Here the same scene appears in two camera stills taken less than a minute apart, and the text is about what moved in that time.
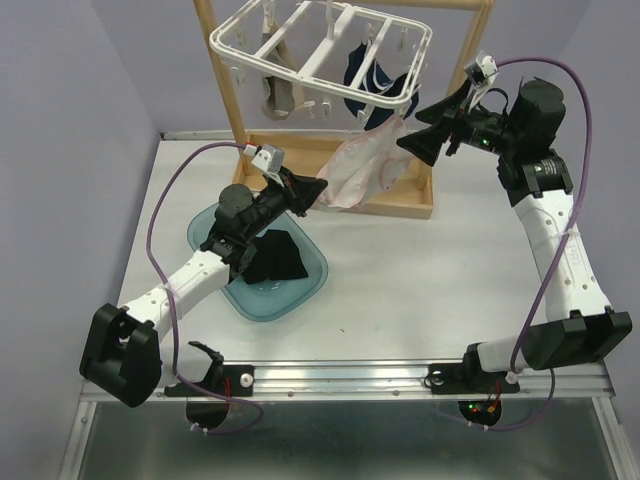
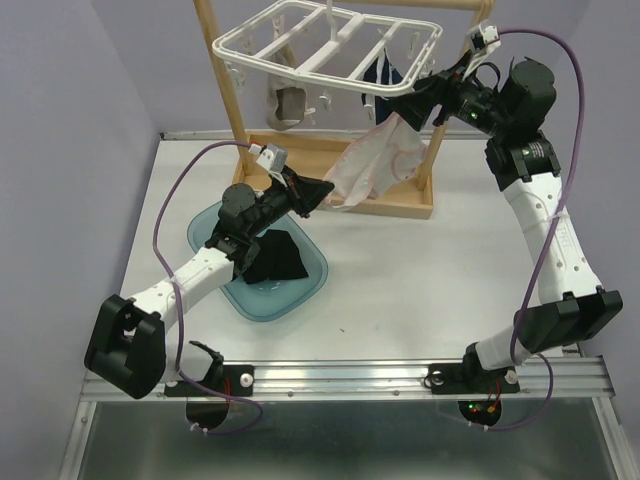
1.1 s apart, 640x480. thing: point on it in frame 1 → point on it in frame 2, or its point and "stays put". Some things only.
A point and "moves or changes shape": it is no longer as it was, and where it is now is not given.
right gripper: (428, 143) → (445, 87)
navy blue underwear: (374, 113) moves or changes shape
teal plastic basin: (271, 300) stays put
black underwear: (277, 257) stays put
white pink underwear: (364, 164) stays put
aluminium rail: (396, 379) stays put
